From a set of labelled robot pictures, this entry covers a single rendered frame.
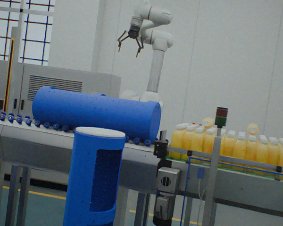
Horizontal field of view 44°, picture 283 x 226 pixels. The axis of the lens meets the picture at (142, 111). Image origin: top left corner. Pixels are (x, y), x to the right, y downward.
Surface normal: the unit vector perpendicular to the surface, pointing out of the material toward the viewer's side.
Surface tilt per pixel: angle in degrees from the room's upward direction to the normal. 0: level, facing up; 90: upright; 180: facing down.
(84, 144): 90
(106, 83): 90
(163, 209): 90
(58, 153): 110
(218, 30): 90
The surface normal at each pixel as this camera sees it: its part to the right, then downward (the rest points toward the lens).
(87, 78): -0.16, 0.03
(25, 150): -0.31, 0.36
